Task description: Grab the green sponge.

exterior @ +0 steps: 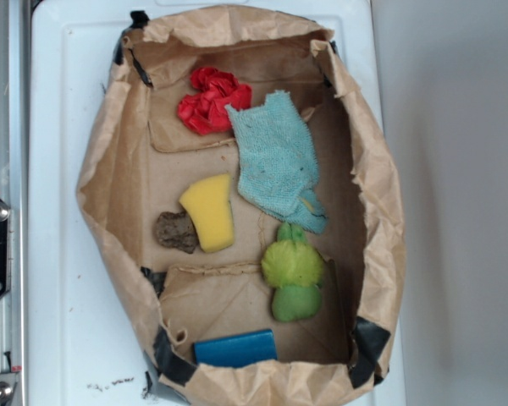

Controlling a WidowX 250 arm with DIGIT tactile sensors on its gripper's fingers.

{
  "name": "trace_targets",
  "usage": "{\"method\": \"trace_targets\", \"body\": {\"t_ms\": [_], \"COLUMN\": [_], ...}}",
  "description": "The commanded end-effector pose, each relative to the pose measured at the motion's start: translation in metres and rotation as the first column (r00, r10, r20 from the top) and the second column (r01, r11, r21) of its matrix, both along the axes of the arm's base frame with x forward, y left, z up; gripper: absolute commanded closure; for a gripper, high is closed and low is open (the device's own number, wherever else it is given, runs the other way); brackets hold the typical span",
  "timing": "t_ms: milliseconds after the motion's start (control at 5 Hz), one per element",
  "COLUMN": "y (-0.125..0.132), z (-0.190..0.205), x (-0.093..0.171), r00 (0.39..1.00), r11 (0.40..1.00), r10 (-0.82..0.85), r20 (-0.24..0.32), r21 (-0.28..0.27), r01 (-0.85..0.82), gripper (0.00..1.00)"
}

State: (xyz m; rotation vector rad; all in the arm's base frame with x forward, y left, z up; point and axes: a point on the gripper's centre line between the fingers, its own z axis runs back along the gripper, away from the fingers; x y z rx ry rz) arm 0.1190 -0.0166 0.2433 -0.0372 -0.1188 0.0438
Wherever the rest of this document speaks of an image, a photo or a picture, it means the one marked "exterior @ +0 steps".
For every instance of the yellow sponge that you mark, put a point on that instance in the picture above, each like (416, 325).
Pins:
(207, 203)

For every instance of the light blue terry cloth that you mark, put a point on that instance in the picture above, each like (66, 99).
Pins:
(278, 163)

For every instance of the green plush toy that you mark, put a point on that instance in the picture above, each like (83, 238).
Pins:
(294, 269)

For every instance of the brown rock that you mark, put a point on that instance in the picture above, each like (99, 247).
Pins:
(175, 230)

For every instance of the red crumpled paper ball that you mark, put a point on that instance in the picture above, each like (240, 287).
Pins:
(205, 112)

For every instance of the brown paper bag tray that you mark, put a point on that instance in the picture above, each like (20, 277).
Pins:
(141, 158)

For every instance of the blue rectangular block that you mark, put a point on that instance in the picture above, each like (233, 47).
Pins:
(237, 351)

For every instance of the aluminium frame rail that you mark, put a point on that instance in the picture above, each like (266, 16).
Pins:
(15, 18)

